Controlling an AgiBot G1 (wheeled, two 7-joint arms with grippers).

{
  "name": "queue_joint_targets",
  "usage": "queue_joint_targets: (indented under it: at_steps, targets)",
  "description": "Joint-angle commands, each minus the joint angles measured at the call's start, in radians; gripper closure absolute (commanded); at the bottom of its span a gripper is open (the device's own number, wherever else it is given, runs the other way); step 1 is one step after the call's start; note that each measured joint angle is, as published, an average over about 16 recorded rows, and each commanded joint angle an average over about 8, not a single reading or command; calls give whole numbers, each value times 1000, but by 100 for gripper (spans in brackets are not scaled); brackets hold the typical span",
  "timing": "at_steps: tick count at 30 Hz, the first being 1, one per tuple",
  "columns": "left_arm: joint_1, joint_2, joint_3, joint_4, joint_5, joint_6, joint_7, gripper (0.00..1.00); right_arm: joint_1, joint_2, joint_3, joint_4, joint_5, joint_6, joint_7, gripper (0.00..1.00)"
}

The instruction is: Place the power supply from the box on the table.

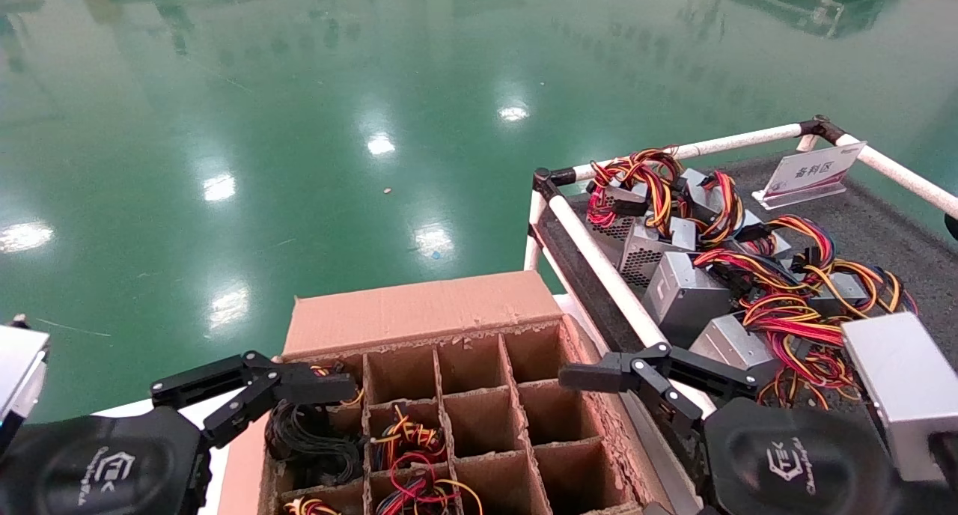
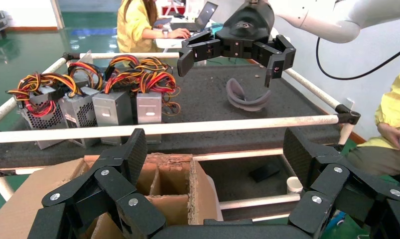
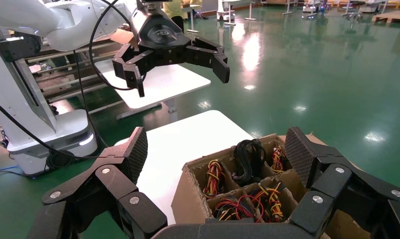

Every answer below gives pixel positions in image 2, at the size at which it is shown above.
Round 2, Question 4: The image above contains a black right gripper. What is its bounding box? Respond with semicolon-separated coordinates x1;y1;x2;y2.
177;0;297;89

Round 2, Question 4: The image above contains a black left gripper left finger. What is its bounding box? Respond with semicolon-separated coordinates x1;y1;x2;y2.
27;127;167;239

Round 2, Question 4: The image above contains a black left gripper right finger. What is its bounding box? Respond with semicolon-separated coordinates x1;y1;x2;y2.
281;126;400;239

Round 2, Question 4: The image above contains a bare forearm with wristwatch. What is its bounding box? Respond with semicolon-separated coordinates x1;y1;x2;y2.
141;29;164;40

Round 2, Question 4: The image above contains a cardboard box with dividers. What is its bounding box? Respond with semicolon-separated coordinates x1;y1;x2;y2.
0;153;220;239

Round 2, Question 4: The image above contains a bare hand with wristwatch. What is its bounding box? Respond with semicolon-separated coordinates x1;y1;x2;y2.
168;28;191;39

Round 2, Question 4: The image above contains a seated person bare hand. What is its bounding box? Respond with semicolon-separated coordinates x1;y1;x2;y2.
378;122;400;153

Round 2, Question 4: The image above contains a black laptop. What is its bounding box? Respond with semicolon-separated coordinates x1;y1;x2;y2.
171;1;219;33

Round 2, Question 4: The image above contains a grey curved foam piece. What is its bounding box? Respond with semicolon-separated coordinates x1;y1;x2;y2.
225;78;272;113

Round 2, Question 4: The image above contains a flat black block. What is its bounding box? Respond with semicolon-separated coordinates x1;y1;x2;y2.
248;163;281;183

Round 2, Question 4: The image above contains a white desk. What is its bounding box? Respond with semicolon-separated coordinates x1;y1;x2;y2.
153;19;220;50

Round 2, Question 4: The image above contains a mesh-sided power supply unit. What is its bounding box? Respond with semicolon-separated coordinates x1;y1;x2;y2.
58;86;101;148
6;72;83;151

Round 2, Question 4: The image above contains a dark tablet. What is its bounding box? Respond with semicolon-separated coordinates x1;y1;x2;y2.
153;17;173;28

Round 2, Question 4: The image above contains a seated person in yellow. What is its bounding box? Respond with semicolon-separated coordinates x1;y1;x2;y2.
346;66;400;177

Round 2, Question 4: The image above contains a long-haired person in yellow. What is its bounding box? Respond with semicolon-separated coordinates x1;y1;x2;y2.
116;0;171;53

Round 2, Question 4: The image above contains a clear acrylic label sign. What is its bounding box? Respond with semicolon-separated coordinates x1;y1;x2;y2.
77;50;94;67

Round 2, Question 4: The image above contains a red metal frame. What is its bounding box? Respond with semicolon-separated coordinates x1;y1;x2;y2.
161;0;187;16

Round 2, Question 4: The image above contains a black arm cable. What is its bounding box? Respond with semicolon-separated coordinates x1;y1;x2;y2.
315;37;400;81

